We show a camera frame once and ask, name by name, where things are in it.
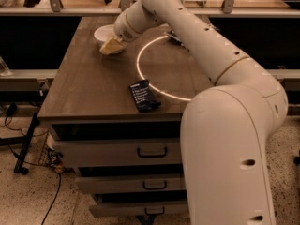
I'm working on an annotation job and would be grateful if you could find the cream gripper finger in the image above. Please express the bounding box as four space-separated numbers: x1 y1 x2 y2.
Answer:
99 37 124 55

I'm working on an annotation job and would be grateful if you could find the wire basket with items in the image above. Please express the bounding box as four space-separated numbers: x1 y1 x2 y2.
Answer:
38 134 65 173

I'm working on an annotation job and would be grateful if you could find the top grey drawer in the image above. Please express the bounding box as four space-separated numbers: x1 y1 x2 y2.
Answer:
53 139 181 167

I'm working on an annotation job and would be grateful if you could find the black metal stand leg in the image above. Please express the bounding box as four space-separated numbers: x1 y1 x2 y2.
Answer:
14 112 38 174

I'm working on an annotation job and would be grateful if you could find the bottom grey drawer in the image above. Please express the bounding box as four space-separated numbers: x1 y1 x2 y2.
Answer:
89 201 188 218

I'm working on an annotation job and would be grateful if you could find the middle grey drawer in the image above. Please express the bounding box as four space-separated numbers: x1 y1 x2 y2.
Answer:
75 173 186 194

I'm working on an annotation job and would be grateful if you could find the blue chip bag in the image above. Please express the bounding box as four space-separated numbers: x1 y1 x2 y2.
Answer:
168 21 222 53

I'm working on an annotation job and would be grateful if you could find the grey drawer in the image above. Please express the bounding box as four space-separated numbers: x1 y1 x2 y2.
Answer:
53 139 181 167
75 173 186 194
89 201 188 218

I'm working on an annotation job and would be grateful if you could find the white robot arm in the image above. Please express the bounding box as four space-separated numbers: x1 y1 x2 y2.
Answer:
100 0 288 225

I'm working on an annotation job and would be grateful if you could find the blue rxbar blueberry bar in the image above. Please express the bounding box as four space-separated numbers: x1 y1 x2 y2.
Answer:
129 80 161 113

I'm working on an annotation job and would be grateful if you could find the grey metal railing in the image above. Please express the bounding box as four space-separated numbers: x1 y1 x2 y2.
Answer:
0 0 300 18

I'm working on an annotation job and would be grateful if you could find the grey drawer cabinet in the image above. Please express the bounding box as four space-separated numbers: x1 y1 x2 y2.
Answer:
38 17 212 225

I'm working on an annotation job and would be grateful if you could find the white ceramic bowl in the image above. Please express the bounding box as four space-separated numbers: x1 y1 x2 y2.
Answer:
94 24 125 49

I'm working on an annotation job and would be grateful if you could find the black floor cable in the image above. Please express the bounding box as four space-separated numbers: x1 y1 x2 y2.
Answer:
0 103 62 225

